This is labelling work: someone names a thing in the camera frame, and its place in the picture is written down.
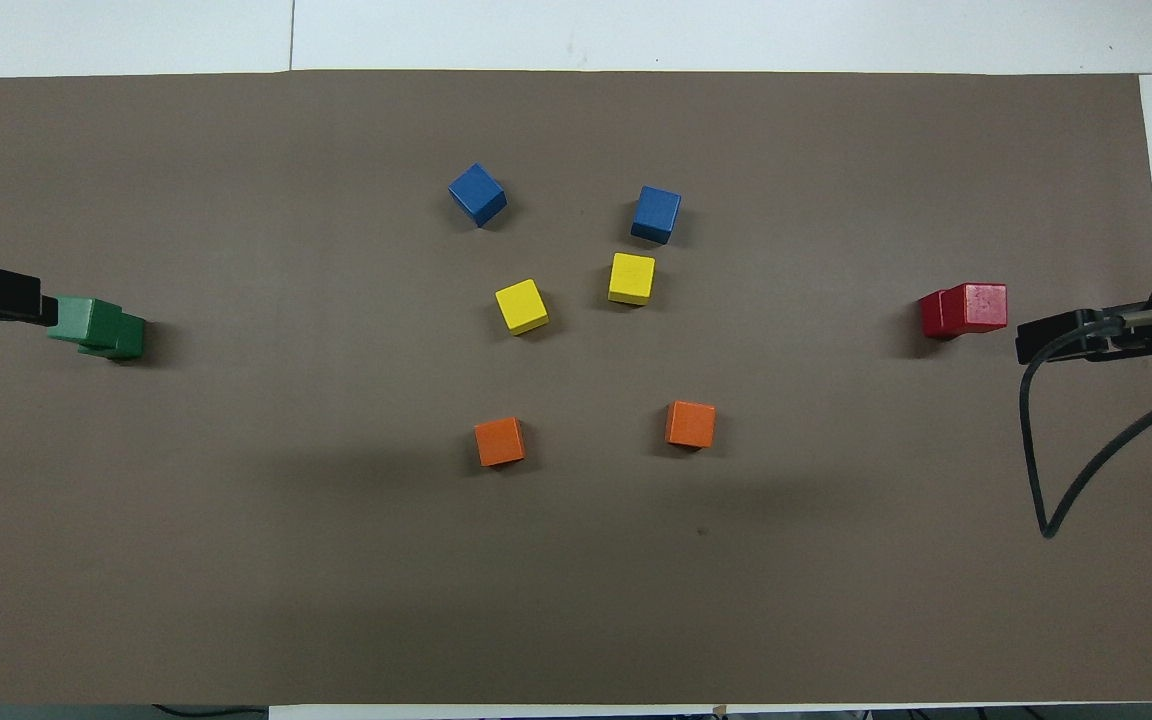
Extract red wooden cube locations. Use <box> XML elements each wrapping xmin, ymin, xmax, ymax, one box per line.
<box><xmin>939</xmin><ymin>283</ymin><xmax>1009</xmax><ymax>334</ymax></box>
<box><xmin>919</xmin><ymin>291</ymin><xmax>959</xmax><ymax>342</ymax></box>

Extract green wooden cube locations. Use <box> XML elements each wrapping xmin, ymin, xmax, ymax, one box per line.
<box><xmin>46</xmin><ymin>296</ymin><xmax>124</xmax><ymax>348</ymax></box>
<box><xmin>78</xmin><ymin>315</ymin><xmax>147</xmax><ymax>361</ymax></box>

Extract orange wooden cube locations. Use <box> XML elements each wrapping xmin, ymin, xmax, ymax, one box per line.
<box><xmin>665</xmin><ymin>400</ymin><xmax>718</xmax><ymax>449</ymax></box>
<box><xmin>474</xmin><ymin>416</ymin><xmax>526</xmax><ymax>468</ymax></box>

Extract blue wooden cube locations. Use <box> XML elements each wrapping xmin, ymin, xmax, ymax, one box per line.
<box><xmin>631</xmin><ymin>185</ymin><xmax>683</xmax><ymax>246</ymax></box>
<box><xmin>448</xmin><ymin>162</ymin><xmax>509</xmax><ymax>229</ymax></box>

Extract yellow wooden cube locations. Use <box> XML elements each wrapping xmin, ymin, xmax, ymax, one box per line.
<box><xmin>494</xmin><ymin>278</ymin><xmax>550</xmax><ymax>336</ymax></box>
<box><xmin>607</xmin><ymin>252</ymin><xmax>657</xmax><ymax>307</ymax></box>

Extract brown paper table mat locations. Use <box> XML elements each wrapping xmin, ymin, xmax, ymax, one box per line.
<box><xmin>0</xmin><ymin>68</ymin><xmax>1152</xmax><ymax>709</ymax></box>

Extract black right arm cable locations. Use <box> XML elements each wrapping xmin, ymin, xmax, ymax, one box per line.
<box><xmin>1019</xmin><ymin>303</ymin><xmax>1152</xmax><ymax>541</ymax></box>

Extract black base cable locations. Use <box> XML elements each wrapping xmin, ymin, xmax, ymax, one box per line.
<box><xmin>151</xmin><ymin>703</ymin><xmax>269</xmax><ymax>719</ymax></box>

